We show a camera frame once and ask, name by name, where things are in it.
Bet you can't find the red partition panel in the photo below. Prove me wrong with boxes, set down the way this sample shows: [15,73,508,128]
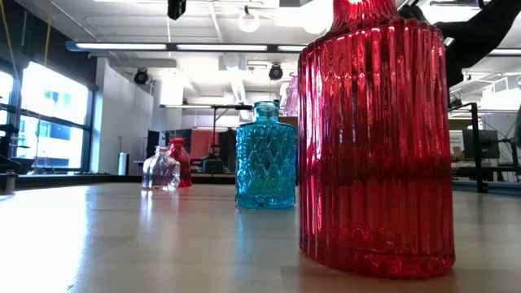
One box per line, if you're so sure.
[190,129,221,160]

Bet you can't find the black aluminium rig frame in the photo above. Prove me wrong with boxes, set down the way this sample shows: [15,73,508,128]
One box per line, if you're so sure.
[0,170,521,197]

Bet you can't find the large red ribbed glass vase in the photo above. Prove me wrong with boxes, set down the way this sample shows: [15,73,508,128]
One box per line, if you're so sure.
[296,0,456,281]

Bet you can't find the clear small glass vase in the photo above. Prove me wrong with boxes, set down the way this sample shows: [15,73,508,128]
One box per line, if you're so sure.
[141,145,182,192]

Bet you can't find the white round ceiling lamp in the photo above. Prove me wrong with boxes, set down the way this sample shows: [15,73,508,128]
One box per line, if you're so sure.
[237,4,261,34]

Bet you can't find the black computer monitor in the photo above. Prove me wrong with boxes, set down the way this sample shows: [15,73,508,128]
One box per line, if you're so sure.
[462,129,501,160]

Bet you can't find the black high table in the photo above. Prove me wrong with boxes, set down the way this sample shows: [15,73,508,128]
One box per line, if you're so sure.
[159,103,254,160]

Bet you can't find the blue zigzag-pattern glass vase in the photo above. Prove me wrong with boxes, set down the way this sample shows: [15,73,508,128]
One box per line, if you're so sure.
[234,100,298,211]

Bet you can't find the pink long-necked glass vase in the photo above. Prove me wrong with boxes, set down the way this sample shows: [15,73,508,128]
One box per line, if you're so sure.
[283,72,301,118]

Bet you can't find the yellow hanging cable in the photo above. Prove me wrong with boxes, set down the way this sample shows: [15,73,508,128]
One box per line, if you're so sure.
[0,0,20,81]
[42,0,54,66]

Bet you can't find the red square glass vase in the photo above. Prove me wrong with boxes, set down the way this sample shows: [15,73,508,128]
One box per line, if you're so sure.
[168,136,193,189]

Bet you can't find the long ceiling strip light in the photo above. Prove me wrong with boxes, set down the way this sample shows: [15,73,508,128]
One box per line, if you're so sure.
[64,40,521,57]

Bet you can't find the dark background monitors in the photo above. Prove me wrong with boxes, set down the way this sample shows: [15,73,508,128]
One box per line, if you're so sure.
[147,129,192,155]

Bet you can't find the black box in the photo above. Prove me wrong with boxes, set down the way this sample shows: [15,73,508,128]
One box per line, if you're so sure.
[202,159,225,175]

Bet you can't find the large window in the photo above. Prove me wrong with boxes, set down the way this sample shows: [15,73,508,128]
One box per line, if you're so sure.
[0,60,95,174]

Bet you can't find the white cylinder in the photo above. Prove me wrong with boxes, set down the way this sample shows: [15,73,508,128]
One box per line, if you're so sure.
[117,151,130,177]

